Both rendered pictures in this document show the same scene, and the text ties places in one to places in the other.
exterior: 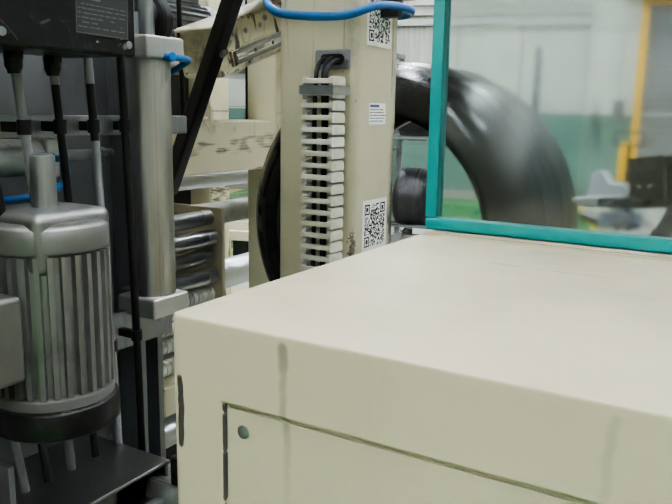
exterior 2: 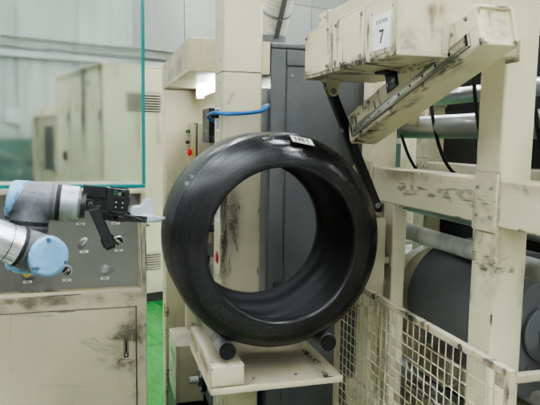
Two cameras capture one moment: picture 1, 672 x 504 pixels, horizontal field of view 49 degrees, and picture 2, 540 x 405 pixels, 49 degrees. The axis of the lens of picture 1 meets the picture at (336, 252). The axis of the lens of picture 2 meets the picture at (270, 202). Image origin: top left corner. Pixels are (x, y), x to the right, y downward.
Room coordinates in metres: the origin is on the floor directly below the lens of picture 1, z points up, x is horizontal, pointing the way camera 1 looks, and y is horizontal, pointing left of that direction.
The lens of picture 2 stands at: (2.51, -1.34, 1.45)
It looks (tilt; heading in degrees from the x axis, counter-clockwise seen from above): 6 degrees down; 133
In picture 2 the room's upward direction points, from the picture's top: 1 degrees clockwise
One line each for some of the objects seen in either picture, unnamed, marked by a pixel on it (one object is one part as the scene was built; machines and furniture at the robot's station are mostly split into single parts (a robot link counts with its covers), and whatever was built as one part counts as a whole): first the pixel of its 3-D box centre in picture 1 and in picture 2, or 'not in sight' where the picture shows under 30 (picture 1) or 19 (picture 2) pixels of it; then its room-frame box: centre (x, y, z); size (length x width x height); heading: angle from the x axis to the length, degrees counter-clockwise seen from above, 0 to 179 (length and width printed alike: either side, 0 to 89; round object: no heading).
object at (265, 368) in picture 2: not in sight; (261, 360); (1.34, -0.11, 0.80); 0.37 x 0.36 x 0.02; 59
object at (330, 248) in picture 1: (323, 250); not in sight; (1.02, 0.02, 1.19); 0.05 x 0.04 x 0.48; 59
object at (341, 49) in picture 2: not in sight; (382, 45); (1.60, 0.08, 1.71); 0.61 x 0.25 x 0.15; 149
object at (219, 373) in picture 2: not in sight; (214, 352); (1.27, -0.23, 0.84); 0.36 x 0.09 x 0.06; 149
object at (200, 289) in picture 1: (161, 288); (351, 256); (1.34, 0.33, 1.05); 0.20 x 0.15 x 0.30; 149
